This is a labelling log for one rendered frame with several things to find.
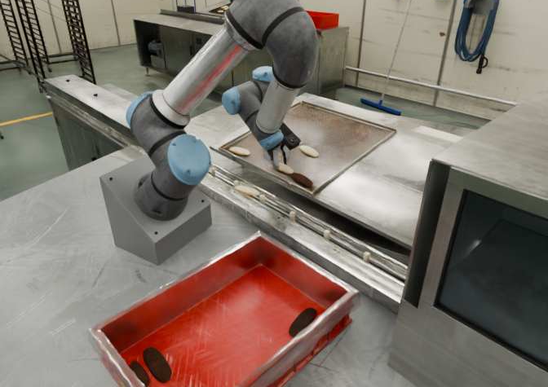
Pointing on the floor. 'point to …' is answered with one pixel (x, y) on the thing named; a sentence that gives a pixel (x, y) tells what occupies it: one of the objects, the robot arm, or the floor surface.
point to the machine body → (85, 133)
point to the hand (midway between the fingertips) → (281, 164)
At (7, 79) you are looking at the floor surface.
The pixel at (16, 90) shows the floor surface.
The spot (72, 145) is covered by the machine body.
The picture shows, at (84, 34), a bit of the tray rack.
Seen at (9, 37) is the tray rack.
